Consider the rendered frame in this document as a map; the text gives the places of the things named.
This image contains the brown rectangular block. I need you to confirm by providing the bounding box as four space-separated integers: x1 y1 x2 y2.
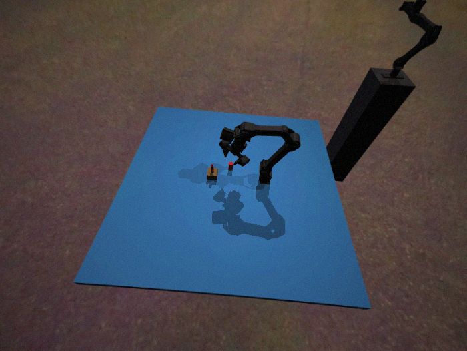
207 167 218 180

